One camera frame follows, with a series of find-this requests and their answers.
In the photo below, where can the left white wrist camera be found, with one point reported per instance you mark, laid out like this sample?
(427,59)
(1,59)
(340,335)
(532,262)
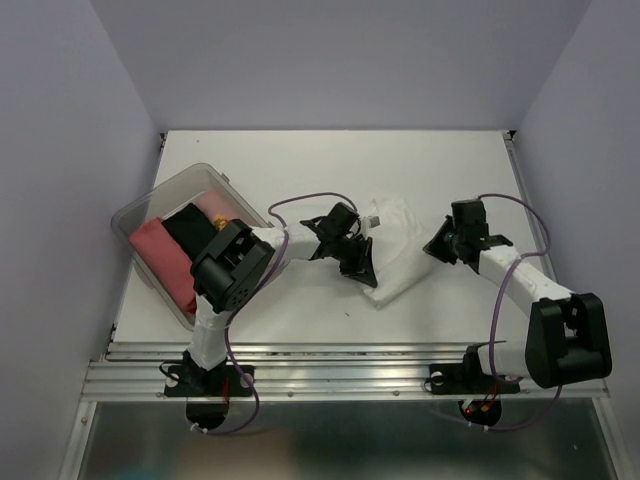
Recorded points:
(371,221)

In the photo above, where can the white printed t-shirt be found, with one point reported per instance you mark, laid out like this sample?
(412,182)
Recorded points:
(397,252)

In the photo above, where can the aluminium mounting rail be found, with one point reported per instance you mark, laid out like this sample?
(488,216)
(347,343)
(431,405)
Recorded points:
(283,372)

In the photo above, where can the rolled red t-shirt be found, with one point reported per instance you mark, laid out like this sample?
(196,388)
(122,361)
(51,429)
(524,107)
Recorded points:
(167,261)

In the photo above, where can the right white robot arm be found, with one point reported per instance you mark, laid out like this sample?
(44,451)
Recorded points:
(566,340)

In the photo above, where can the rolled pink printed t-shirt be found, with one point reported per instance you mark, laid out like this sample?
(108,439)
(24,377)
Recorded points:
(219,209)

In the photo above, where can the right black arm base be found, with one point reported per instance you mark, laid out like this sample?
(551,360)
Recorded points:
(465,377)

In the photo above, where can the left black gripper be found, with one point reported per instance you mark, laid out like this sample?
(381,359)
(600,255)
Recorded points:
(366,275)

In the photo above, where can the clear plastic storage bin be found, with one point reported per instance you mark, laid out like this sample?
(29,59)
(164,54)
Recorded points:
(164,200)

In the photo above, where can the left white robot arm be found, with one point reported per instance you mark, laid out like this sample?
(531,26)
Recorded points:
(240,260)

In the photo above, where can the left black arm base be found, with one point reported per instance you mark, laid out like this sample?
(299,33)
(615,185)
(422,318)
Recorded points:
(184,381)

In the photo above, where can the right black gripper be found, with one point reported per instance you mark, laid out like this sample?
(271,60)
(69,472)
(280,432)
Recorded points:
(433,245)

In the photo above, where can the rolled black t-shirt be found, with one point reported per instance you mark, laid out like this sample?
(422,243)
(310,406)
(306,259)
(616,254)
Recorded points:
(190,229)

